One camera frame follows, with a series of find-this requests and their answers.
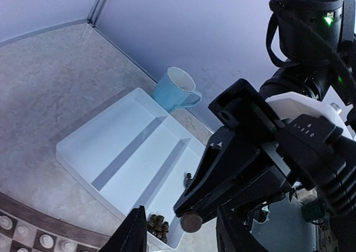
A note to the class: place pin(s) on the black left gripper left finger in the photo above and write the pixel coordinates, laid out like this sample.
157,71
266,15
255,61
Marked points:
131,235

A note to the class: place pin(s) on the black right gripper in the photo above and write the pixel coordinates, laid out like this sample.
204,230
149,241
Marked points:
312,43

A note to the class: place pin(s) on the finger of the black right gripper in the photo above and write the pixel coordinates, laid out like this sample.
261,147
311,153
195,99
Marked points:
230,163

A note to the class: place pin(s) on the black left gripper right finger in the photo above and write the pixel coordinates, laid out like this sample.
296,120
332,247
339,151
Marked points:
232,235

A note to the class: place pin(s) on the white plastic tray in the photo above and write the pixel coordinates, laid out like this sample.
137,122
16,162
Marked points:
134,154

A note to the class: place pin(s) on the wooden chess board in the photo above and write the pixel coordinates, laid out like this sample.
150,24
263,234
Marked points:
87,240

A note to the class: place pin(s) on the dark chess pieces pile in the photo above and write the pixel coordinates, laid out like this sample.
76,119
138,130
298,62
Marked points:
163,223

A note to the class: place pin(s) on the white chess pieces row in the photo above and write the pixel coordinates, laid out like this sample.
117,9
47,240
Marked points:
17,235

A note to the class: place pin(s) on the lone dark piece in tray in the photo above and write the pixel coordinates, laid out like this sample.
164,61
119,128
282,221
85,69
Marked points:
191,222

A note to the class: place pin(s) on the light blue mug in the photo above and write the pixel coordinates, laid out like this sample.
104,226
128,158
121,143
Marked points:
176,89

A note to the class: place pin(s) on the right aluminium frame post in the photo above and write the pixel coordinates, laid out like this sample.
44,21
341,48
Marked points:
95,12

